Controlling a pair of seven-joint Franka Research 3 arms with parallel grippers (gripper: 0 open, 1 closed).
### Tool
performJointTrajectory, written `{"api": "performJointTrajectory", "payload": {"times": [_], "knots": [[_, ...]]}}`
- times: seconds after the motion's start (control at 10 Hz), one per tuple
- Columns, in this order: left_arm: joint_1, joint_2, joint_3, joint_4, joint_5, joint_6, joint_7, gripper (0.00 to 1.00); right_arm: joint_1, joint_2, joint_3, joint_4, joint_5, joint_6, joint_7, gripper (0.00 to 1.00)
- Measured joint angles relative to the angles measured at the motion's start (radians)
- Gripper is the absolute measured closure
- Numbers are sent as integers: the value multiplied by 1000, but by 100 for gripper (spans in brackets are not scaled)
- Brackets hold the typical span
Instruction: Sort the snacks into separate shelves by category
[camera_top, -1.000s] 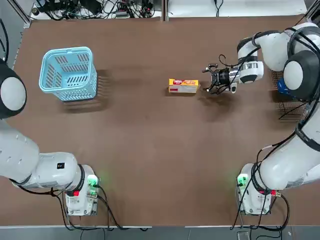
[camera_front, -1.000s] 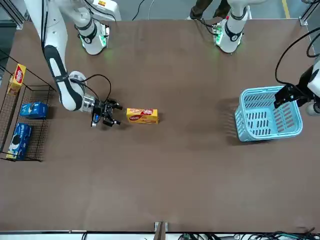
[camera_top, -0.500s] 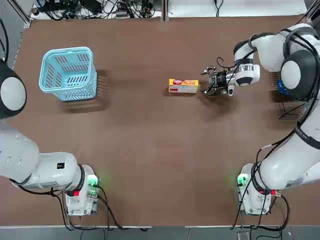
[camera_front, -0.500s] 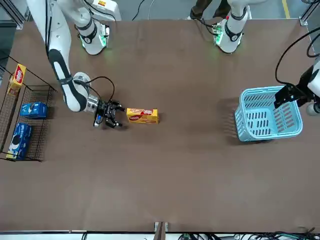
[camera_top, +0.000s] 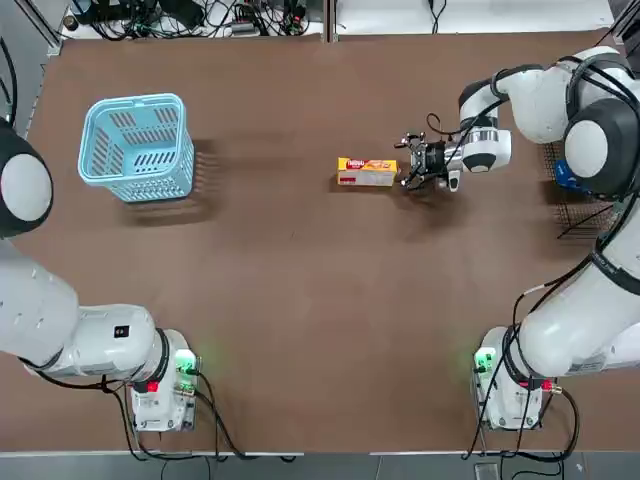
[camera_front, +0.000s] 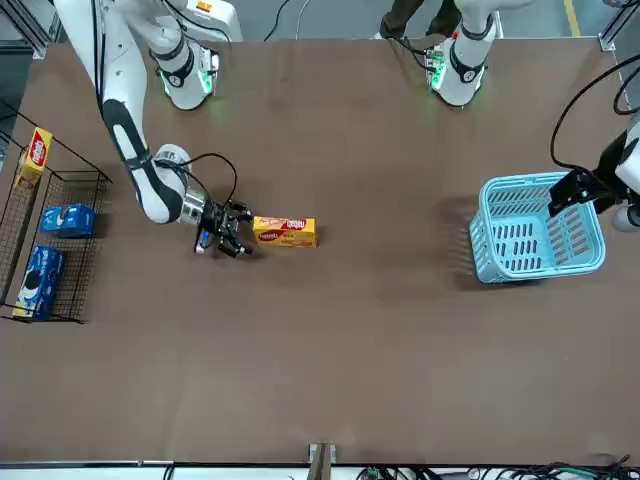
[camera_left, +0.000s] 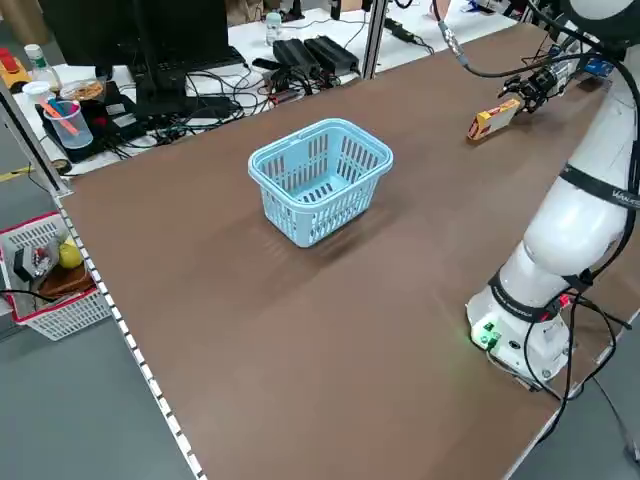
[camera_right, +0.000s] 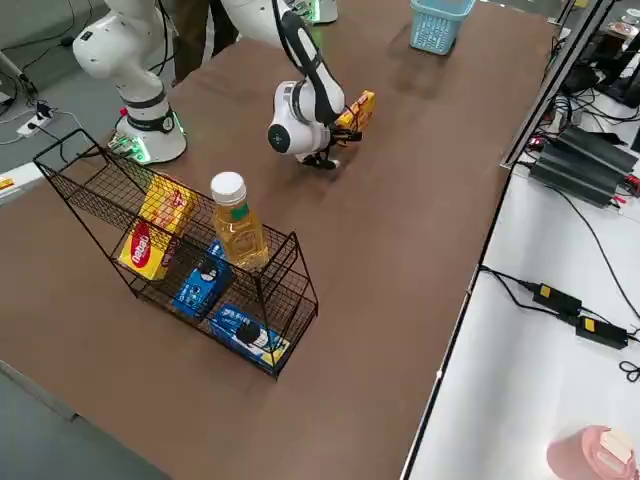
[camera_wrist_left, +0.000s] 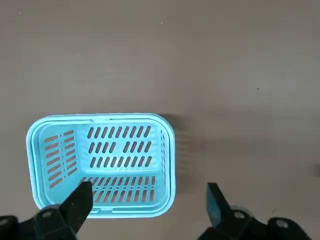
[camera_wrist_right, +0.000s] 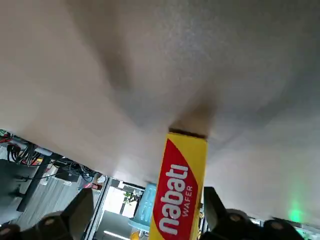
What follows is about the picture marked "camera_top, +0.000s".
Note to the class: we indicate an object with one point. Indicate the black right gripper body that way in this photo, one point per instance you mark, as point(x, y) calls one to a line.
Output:
point(434, 159)

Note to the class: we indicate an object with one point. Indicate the yellow wafer box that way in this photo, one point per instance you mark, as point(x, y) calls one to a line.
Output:
point(367, 172)

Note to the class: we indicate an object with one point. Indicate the small blue cookie box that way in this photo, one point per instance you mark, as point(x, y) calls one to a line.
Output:
point(564, 172)

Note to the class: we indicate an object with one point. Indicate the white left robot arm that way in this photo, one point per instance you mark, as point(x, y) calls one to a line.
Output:
point(40, 325)

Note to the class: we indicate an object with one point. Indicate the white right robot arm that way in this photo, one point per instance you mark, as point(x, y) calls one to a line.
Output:
point(550, 340)

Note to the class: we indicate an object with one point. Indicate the grey power strip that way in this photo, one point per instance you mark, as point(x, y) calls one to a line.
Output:
point(245, 29)

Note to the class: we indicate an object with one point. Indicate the black power adapter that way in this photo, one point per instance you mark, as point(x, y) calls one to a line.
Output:
point(182, 12)

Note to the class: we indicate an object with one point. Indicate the light blue plastic basket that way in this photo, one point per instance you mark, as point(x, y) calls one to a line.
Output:
point(150, 192)

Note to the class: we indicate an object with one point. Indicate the grey floor box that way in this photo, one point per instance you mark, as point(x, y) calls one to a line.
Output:
point(486, 471)

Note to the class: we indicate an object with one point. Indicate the grey aluminium post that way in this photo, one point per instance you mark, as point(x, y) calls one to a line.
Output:
point(330, 20)

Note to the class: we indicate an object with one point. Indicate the grey aluminium frame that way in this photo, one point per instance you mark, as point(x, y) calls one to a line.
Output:
point(625, 25)

